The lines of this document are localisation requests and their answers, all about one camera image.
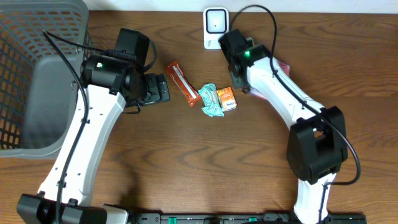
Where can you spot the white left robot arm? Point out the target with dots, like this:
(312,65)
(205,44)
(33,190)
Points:
(109,86)

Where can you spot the purple red pad package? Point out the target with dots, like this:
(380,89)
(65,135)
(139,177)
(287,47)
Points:
(281,67)

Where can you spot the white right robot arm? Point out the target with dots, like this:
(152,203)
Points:
(314,150)

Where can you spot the white barcode scanner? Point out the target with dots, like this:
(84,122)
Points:
(215,24)

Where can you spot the grey plastic mesh basket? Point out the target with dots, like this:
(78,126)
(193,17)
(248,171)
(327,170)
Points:
(43,43)

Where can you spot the orange tissue pack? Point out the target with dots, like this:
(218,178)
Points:
(226,98)

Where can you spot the orange snack bar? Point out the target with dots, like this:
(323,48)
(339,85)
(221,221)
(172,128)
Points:
(174,71)

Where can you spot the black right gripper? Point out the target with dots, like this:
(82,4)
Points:
(237,81)

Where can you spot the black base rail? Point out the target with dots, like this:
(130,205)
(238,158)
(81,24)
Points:
(155,218)

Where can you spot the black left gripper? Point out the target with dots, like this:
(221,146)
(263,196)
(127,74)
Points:
(160,88)

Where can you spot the teal snack wrapper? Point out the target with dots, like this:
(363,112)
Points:
(210,99)

